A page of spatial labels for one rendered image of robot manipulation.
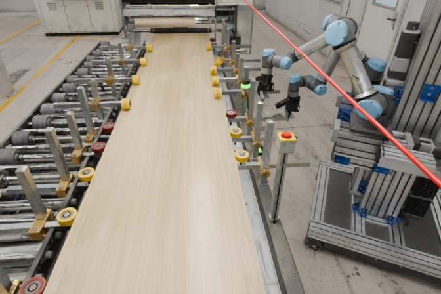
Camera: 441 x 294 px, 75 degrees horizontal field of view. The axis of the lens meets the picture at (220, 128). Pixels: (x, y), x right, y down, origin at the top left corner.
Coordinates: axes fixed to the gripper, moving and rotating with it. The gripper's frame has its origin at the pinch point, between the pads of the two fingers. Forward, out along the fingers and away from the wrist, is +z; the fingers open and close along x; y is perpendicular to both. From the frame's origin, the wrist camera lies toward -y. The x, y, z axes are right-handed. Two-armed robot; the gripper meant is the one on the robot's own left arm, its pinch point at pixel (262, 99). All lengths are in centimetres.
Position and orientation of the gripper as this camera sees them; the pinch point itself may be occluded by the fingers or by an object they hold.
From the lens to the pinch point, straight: 204.7
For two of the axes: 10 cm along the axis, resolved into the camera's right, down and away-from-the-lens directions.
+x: 9.1, -2.1, 3.7
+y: 4.3, 4.8, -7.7
